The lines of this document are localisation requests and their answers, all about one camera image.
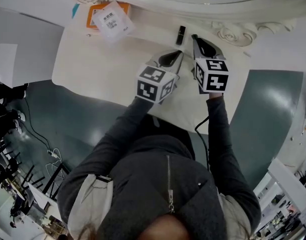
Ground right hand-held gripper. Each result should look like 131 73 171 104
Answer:
190 33 230 95

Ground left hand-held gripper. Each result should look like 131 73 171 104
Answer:
135 49 186 105

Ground black lipstick makeup item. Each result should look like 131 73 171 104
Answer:
175 25 187 46

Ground clear makeup cotton pad packet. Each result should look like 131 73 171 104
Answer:
92 0 137 44

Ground orange makeup box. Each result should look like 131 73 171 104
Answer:
86 1 132 37

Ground person's left forearm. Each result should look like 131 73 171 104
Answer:
67 95 155 185

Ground person's right forearm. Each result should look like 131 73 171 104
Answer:
205 93 250 185

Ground ornate white framed mirror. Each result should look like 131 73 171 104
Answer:
67 0 298 48

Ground person's dark grey jacket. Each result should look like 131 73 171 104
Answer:
56 113 263 240

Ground white flat board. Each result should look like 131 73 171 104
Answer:
0 43 19 89

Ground black chairs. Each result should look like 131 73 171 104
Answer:
0 76 31 185

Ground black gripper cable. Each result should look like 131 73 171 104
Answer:
194 114 212 173

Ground black floor cable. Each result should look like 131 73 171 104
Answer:
23 95 59 157

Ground white floor cable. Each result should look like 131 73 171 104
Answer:
45 147 65 180

